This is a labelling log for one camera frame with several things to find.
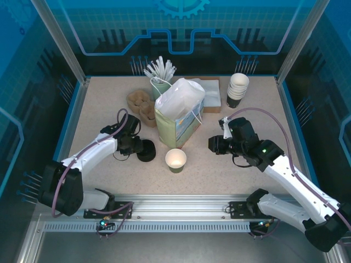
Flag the brown pulp cup carrier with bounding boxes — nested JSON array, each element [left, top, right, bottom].
[[138, 99, 157, 129], [126, 89, 152, 113]]

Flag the green paper takeout bag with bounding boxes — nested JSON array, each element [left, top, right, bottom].
[[152, 77, 206, 150]]

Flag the green paper coffee cup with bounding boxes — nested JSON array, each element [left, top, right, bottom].
[[165, 148, 188, 174]]

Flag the black cup lids stack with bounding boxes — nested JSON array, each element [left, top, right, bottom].
[[136, 139, 156, 163]]

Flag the white paper napkins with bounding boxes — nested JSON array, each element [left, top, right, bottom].
[[189, 78, 222, 107]]

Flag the green straw holder cup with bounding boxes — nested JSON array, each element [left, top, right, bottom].
[[151, 77, 174, 101]]

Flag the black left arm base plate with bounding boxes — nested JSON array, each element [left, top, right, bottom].
[[83, 201, 134, 220]]

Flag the aluminium mounting rail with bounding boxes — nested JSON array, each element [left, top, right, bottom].
[[35, 193, 330, 221]]

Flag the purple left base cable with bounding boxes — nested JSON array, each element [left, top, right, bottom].
[[89, 201, 135, 239]]

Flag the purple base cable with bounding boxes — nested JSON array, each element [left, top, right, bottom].
[[248, 213, 283, 241], [89, 201, 135, 239]]

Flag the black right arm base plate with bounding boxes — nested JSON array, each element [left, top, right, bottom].
[[229, 201, 275, 220]]

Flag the slotted metal cable duct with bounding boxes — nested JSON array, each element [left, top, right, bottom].
[[43, 221, 260, 234]]

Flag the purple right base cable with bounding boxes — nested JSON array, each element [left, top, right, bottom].
[[248, 213, 283, 241]]

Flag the aluminium frame post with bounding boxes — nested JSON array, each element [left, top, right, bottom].
[[30, 0, 92, 85], [275, 0, 331, 85]]

